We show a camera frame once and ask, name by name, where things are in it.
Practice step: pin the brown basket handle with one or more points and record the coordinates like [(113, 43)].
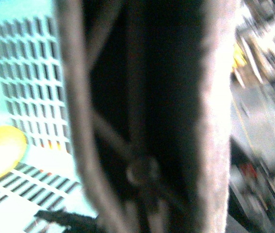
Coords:
[(147, 85)]

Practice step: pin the light teal plastic basket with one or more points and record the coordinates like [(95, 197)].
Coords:
[(33, 99)]

